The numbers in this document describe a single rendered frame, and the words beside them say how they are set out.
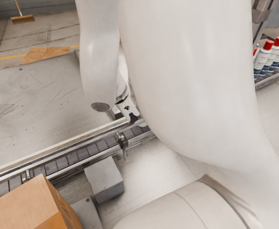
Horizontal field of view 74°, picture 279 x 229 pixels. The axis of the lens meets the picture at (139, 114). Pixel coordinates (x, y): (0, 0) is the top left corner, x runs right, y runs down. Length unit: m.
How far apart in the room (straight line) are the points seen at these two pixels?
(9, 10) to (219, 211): 5.21
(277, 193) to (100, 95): 0.36
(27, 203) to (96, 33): 0.35
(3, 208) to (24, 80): 0.93
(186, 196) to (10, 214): 0.33
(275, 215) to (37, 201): 0.37
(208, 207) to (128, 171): 0.54
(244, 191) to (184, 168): 0.55
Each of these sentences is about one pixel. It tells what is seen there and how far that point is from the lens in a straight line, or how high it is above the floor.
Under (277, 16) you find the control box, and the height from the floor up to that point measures 1.31.
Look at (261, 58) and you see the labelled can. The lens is 1.12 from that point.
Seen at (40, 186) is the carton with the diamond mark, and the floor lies 1.12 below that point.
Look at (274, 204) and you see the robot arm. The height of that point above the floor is 1.31.
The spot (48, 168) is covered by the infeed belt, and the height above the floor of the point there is 0.88.
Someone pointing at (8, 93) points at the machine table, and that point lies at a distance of 1.23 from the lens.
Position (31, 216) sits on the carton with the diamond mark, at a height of 1.12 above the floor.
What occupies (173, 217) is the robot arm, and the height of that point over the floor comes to 1.29.
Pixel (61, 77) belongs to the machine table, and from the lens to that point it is 1.22.
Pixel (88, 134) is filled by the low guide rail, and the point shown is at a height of 0.91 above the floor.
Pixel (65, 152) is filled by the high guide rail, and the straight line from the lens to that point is 0.66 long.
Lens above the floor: 1.49
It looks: 47 degrees down
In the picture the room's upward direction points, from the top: straight up
